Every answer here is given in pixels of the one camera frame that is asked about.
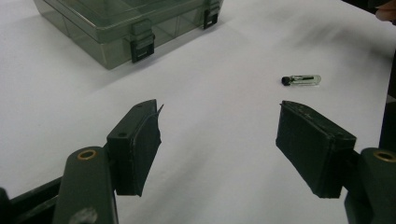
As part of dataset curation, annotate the clear plastic compartment box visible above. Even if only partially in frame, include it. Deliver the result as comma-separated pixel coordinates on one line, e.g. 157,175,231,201
33,0,224,70

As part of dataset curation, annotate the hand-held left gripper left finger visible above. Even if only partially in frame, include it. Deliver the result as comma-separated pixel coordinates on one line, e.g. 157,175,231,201
106,99,164,198

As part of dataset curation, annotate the small black marker pen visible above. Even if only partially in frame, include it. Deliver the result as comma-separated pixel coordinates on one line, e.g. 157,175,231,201
281,74,322,87

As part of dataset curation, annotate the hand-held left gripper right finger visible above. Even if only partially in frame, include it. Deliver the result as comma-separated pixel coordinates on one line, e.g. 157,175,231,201
275,100,358,199

